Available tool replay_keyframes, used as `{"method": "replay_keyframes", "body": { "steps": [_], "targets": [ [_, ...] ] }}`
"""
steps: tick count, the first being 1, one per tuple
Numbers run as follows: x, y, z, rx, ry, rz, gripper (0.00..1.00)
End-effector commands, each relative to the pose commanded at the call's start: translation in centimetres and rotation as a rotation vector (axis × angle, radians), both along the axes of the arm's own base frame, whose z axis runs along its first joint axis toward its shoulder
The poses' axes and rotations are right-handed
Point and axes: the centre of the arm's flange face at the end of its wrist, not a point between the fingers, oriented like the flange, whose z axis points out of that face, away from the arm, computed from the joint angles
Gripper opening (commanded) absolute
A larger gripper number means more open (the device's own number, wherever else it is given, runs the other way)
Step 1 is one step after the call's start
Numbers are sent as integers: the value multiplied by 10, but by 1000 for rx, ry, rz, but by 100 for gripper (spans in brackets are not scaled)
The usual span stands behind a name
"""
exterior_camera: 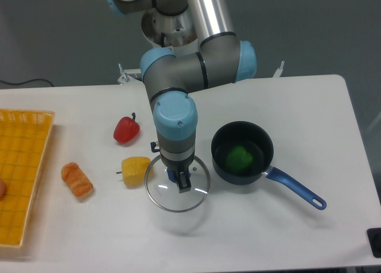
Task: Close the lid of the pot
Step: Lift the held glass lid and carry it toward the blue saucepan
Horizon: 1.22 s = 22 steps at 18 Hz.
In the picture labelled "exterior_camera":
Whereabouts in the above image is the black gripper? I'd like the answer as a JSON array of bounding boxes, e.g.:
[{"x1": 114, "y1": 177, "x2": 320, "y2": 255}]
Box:
[{"x1": 160, "y1": 153, "x2": 194, "y2": 193}]

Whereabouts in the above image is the glass pot lid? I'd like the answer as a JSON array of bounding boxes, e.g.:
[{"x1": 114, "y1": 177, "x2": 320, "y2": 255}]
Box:
[{"x1": 144, "y1": 156, "x2": 211, "y2": 213}]

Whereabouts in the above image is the dark blue saucepan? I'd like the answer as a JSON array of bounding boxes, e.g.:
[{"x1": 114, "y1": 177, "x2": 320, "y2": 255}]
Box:
[{"x1": 211, "y1": 121, "x2": 327, "y2": 210}]

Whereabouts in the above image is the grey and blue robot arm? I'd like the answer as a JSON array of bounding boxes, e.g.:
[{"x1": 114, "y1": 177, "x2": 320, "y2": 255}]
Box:
[{"x1": 108, "y1": 0, "x2": 257, "y2": 193}]

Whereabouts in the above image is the yellow toy bell pepper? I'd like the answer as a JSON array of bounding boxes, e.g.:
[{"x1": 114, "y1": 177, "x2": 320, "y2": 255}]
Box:
[{"x1": 121, "y1": 156, "x2": 151, "y2": 188}]

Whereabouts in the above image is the green toy bell pepper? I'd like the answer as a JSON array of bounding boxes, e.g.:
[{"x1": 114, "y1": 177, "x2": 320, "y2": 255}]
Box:
[{"x1": 224, "y1": 145, "x2": 254, "y2": 176}]

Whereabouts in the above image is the red toy bell pepper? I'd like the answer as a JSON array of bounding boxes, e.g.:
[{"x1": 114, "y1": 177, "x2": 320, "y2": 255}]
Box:
[{"x1": 113, "y1": 112, "x2": 140, "y2": 144}]

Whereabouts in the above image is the toy bread roll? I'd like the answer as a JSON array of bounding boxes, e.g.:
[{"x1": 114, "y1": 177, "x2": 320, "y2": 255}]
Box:
[{"x1": 61, "y1": 162, "x2": 93, "y2": 200}]

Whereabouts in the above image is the yellow woven basket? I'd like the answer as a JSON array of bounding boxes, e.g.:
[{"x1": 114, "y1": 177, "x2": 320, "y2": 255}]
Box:
[{"x1": 1, "y1": 108, "x2": 55, "y2": 248}]

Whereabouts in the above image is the black device at table edge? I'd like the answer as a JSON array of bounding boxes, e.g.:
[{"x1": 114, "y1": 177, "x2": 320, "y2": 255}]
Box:
[{"x1": 367, "y1": 228, "x2": 381, "y2": 258}]

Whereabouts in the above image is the white table frame bracket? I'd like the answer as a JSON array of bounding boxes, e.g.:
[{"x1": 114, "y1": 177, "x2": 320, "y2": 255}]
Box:
[{"x1": 117, "y1": 63, "x2": 142, "y2": 85}]

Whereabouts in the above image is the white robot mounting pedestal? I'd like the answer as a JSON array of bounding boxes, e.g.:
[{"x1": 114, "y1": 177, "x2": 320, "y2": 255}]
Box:
[{"x1": 141, "y1": 8, "x2": 199, "y2": 56}]

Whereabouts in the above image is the black cable on floor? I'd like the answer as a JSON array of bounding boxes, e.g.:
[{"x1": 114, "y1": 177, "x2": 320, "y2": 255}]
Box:
[{"x1": 0, "y1": 78, "x2": 54, "y2": 86}]

